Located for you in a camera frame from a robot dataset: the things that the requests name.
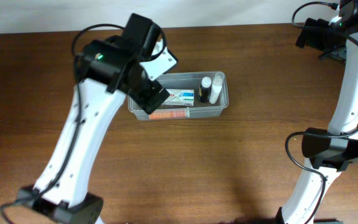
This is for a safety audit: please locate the orange effervescent tablet tube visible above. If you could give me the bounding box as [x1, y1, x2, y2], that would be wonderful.
[149, 108, 190, 120]

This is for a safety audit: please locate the white Panadol medicine box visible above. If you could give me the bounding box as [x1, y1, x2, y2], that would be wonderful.
[163, 89, 195, 106]

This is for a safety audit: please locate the black bottle with white cap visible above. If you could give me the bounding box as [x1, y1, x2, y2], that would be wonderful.
[199, 77, 212, 103]

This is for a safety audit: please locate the white squeeze tube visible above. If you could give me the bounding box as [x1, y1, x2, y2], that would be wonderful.
[209, 72, 224, 105]

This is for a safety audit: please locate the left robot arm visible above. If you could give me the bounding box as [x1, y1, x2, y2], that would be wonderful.
[16, 14, 177, 223]

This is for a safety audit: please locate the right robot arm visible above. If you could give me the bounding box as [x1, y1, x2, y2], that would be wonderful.
[274, 1, 358, 224]

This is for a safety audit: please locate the clear plastic container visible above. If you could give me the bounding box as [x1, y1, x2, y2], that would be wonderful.
[128, 71, 229, 120]

